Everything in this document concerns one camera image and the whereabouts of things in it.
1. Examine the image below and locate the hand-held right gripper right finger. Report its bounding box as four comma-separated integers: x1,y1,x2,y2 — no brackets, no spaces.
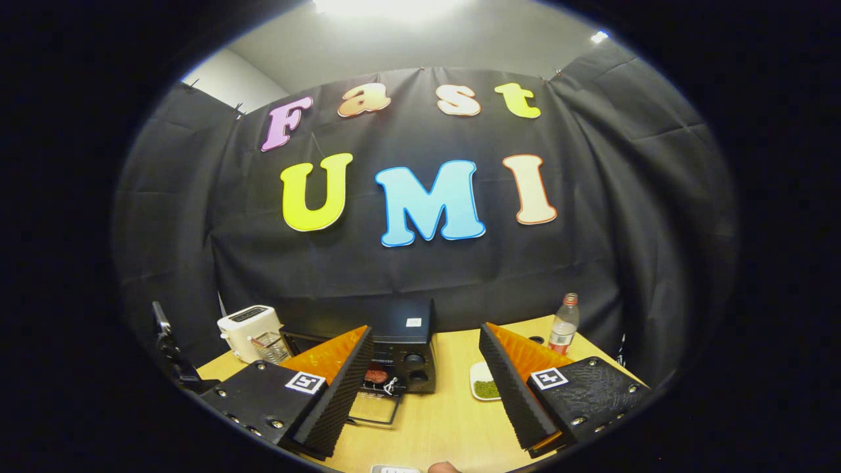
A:
478,321,654,459

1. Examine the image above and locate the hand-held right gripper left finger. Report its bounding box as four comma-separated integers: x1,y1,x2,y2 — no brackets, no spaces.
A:
200,324,375,461

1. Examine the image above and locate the black electric oven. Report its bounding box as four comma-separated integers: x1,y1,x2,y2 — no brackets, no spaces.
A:
281,299,438,428

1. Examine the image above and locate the white divided plate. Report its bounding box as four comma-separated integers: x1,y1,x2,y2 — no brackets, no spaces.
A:
469,361,503,402

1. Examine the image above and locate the white toaster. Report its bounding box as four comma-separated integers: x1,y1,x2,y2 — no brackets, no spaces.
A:
217,305,284,364

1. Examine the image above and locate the clear glass cup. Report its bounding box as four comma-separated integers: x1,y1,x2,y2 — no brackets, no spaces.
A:
250,332,291,365

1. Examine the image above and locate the clear bottle red label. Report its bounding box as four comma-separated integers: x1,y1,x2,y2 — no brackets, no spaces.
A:
549,293,580,356

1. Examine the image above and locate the large ceiling light panel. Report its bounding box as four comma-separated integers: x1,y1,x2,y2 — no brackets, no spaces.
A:
314,0,464,20

